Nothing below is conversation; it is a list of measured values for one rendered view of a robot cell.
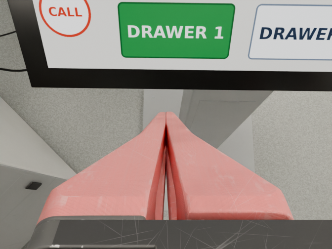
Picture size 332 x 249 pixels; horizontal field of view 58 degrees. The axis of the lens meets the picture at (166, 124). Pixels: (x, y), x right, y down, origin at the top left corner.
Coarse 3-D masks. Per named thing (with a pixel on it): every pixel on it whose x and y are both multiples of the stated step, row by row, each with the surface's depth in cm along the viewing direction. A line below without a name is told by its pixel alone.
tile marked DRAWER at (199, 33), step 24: (120, 24) 25; (144, 24) 25; (168, 24) 24; (192, 24) 24; (216, 24) 24; (120, 48) 26; (144, 48) 26; (168, 48) 26; (192, 48) 26; (216, 48) 26
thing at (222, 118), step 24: (144, 96) 127; (168, 96) 126; (192, 96) 62; (216, 96) 61; (240, 96) 61; (264, 96) 61; (144, 120) 124; (192, 120) 79; (216, 120) 78; (240, 120) 79; (216, 144) 111; (240, 144) 121
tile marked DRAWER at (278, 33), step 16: (256, 16) 24; (272, 16) 24; (288, 16) 24; (304, 16) 24; (320, 16) 24; (256, 32) 25; (272, 32) 25; (288, 32) 25; (304, 32) 25; (320, 32) 25; (256, 48) 26; (272, 48) 26; (288, 48) 26; (304, 48) 26; (320, 48) 26
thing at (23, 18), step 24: (24, 0) 24; (24, 24) 25; (24, 48) 26; (48, 72) 27; (72, 72) 27; (96, 72) 27; (120, 72) 27; (144, 72) 27; (168, 72) 27; (192, 72) 27; (216, 72) 27; (240, 72) 27; (264, 72) 27; (288, 72) 27; (312, 72) 27
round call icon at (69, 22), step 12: (36, 0) 24; (48, 0) 24; (60, 0) 23; (72, 0) 23; (84, 0) 23; (48, 12) 24; (60, 12) 24; (72, 12) 24; (84, 12) 24; (48, 24) 25; (60, 24) 25; (72, 24) 25; (84, 24) 25; (48, 36) 25; (60, 36) 25; (72, 36) 25; (84, 36) 25
